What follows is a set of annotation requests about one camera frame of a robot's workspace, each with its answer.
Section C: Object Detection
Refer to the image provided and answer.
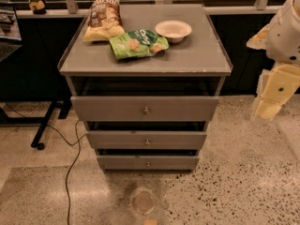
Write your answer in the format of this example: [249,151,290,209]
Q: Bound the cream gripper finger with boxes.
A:
[255,99,281,119]

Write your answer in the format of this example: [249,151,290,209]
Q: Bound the grey bottom drawer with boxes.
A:
[97,156,199,171]

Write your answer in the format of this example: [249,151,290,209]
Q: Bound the grey drawer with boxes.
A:
[71,97,218,122]
[87,130,207,150]
[97,156,199,171]

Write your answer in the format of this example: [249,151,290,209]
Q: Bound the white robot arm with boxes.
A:
[247,0,300,119]

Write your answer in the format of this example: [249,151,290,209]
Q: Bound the grey drawer cabinet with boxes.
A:
[57,3,234,173]

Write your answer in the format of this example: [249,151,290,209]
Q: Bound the grey middle drawer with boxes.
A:
[87,130,207,150]

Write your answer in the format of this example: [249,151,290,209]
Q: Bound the grey top drawer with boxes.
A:
[71,97,218,122]

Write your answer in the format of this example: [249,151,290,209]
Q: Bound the white paper bowl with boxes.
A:
[155,21,192,43]

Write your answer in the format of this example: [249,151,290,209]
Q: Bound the green snack bag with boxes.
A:
[110,29,169,60]

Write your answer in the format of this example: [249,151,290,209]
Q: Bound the brown yellow chip bag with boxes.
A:
[83,0,125,42]

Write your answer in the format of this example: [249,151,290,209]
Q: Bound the yellow black small object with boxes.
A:
[29,0,46,14]

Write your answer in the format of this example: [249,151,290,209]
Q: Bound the laptop on left desk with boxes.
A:
[0,3,23,62]

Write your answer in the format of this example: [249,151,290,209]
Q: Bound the black floor cable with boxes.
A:
[2,100,87,225]

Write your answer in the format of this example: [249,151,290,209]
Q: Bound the black desk leg frame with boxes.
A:
[0,100,71,150]

